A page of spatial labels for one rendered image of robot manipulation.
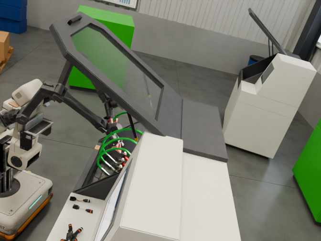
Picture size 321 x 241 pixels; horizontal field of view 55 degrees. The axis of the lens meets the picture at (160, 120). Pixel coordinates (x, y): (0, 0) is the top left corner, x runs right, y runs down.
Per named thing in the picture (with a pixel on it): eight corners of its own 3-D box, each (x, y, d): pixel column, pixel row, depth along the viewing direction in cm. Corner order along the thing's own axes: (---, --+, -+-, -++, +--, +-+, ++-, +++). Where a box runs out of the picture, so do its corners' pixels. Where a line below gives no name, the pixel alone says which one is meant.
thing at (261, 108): (212, 109, 613) (248, 7, 521) (265, 126, 601) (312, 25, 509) (205, 139, 498) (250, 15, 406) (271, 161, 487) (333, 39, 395)
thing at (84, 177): (95, 157, 262) (97, 141, 254) (100, 158, 262) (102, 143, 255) (70, 208, 207) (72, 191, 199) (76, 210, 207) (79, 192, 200)
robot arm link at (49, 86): (46, 74, 188) (41, 85, 181) (66, 85, 194) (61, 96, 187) (18, 110, 214) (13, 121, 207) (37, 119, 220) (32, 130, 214)
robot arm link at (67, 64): (76, 47, 243) (67, 45, 234) (89, 55, 239) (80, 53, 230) (55, 97, 253) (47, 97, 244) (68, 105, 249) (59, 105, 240)
